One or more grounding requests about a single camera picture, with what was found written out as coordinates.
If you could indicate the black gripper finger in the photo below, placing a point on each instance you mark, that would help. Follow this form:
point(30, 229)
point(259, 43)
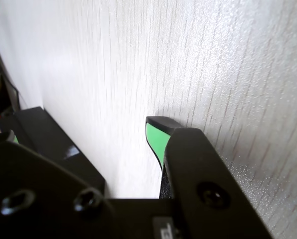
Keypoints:
point(200, 174)
point(39, 194)

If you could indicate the black cardboard box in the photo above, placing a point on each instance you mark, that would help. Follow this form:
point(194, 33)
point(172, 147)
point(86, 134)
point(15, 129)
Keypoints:
point(26, 129)

